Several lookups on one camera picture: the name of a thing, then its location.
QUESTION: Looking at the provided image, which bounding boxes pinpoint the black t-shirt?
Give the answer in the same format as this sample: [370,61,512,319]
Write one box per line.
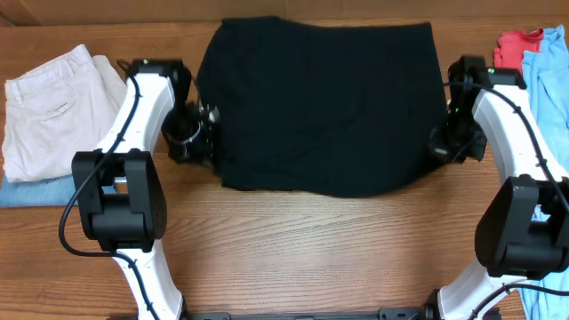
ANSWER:
[197,16,447,197]

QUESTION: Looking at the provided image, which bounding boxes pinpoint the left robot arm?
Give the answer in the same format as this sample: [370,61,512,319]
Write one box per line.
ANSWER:
[69,59,220,319]

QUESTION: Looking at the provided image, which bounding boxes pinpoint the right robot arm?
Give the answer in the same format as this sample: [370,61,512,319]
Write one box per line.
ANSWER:
[414,56,568,319]

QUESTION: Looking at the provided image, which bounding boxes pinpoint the red t-shirt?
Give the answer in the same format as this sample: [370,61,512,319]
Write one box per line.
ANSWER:
[493,28,545,73]

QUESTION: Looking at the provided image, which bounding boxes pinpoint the light blue t-shirt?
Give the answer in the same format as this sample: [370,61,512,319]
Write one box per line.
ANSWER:
[520,25,568,319]

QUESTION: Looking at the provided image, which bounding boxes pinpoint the beige folded trousers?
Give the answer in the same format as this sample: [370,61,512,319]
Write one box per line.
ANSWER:
[2,44,126,182]

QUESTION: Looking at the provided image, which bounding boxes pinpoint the blue folded jeans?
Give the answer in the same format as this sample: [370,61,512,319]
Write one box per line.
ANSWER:
[1,175,76,208]

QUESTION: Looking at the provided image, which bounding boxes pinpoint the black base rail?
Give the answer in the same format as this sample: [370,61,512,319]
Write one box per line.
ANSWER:
[181,308,420,320]

